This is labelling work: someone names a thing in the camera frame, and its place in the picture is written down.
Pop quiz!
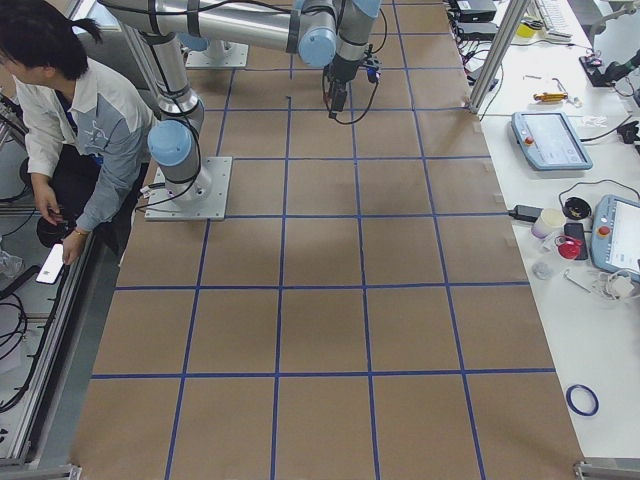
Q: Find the white smartphone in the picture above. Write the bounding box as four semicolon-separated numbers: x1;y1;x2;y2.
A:
36;243;64;285

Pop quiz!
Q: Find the seated person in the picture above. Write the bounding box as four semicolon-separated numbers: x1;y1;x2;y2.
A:
1;1;156;265

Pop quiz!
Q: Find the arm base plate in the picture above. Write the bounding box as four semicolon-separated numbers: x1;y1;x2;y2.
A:
185;42;249;70
144;157;232;221

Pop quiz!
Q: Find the blue tape roll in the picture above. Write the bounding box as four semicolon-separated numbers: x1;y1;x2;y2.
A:
565;384;600;417

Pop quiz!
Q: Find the aluminium frame post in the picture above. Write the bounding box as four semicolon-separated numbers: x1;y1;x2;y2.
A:
467;0;530;113

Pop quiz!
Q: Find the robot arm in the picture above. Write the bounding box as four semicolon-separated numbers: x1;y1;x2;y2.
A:
103;1;380;204

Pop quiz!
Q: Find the white paper cup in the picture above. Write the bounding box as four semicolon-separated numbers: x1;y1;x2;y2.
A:
531;208;566;239

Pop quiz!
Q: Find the red round object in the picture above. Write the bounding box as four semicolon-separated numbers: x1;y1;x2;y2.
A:
554;235;583;260

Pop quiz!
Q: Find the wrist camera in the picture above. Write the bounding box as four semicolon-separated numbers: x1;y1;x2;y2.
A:
362;54;381;84

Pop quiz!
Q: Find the blue teach pendant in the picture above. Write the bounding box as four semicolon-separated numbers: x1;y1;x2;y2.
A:
511;112;593;171

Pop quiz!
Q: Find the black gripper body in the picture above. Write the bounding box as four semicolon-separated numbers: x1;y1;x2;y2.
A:
322;54;362;100

